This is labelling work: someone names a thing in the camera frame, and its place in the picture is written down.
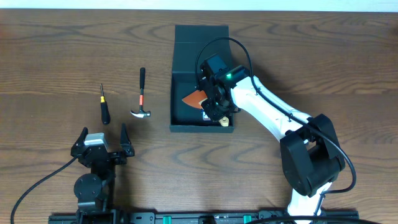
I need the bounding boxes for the dark green open box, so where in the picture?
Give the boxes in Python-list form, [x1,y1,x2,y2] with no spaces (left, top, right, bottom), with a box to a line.
[170,25,234,133]

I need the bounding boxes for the left black cable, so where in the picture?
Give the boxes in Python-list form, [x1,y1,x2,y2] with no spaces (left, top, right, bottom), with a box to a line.
[10,157,78,224]

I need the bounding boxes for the black cable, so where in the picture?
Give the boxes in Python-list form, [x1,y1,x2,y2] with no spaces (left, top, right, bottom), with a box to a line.
[10,157,78,224]
[195,37,358,215]

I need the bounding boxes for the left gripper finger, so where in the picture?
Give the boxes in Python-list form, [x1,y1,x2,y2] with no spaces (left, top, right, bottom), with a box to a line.
[75,127,88,146]
[120,123,131,147]

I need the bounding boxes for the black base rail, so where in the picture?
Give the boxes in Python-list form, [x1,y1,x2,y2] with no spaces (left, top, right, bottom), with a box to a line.
[48,210,367,224]

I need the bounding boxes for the orange scraper wooden handle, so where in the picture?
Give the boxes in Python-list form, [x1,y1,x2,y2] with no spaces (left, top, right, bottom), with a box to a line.
[181,90,230,128]

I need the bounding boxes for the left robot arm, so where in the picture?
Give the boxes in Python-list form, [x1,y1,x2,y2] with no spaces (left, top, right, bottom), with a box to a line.
[71,124,135,223]

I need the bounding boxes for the right black cable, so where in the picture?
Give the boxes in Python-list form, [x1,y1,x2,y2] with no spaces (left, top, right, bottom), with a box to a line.
[195,37,358,215]

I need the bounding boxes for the black yellow screwdriver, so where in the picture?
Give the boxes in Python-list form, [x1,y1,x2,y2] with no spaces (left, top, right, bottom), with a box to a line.
[100,83,111,125]

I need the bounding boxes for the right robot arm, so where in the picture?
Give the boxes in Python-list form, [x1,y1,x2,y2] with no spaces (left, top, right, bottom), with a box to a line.
[198,54,345,216]

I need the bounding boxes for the blue precision screwdriver set case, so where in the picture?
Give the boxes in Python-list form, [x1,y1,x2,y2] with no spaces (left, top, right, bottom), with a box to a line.
[202,110,211,121]

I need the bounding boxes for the small claw hammer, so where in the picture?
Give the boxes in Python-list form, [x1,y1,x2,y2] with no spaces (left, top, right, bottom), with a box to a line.
[130,67,151,118]

